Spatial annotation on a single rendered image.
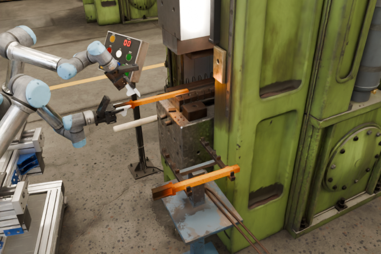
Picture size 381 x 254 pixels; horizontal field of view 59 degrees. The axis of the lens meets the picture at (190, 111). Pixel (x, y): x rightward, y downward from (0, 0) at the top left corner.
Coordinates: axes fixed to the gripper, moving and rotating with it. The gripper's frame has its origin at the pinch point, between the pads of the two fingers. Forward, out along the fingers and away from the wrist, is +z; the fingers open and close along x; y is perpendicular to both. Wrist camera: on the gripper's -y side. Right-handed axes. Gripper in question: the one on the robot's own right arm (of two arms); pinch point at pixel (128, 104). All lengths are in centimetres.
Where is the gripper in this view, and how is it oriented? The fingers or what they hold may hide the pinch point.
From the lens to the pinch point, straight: 190.6
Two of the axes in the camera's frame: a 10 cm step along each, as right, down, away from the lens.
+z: 8.9, -2.4, 3.8
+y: 0.1, 8.6, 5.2
